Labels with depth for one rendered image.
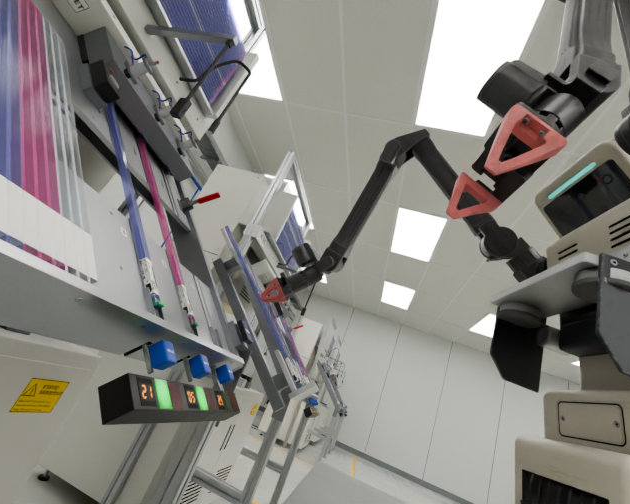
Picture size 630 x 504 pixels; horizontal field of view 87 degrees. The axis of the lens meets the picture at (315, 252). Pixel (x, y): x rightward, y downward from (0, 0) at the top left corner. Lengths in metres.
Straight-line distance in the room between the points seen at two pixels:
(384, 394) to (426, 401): 0.90
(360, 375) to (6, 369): 7.66
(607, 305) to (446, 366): 7.89
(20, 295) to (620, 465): 0.65
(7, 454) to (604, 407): 1.01
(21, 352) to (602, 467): 0.90
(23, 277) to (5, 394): 0.51
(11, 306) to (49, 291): 0.03
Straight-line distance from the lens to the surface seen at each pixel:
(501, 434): 8.62
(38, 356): 0.82
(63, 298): 0.36
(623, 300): 0.60
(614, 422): 0.66
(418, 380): 8.26
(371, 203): 1.00
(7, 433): 0.88
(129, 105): 0.86
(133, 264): 0.52
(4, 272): 0.33
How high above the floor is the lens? 0.72
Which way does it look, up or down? 22 degrees up
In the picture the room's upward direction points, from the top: 23 degrees clockwise
